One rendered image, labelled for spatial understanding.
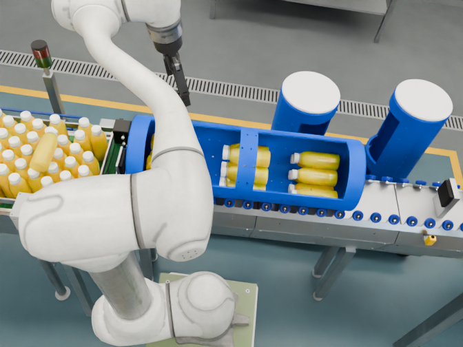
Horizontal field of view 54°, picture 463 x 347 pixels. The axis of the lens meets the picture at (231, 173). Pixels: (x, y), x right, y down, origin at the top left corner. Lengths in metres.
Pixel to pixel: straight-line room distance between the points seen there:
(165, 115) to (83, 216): 0.25
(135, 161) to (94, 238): 0.93
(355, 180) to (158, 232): 1.09
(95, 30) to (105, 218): 0.48
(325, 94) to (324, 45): 2.05
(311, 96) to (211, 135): 0.56
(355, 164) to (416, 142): 0.74
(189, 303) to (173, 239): 0.54
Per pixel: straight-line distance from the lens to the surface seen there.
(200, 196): 0.77
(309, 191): 1.80
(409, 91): 2.41
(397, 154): 2.48
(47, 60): 2.08
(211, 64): 3.84
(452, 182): 2.05
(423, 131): 2.36
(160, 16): 1.14
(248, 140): 1.68
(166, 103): 0.89
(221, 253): 2.79
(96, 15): 1.10
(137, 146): 1.67
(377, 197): 2.06
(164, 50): 1.23
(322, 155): 1.83
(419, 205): 2.12
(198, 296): 1.27
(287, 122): 2.20
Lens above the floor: 2.51
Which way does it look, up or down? 54 degrees down
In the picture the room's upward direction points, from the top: 9 degrees clockwise
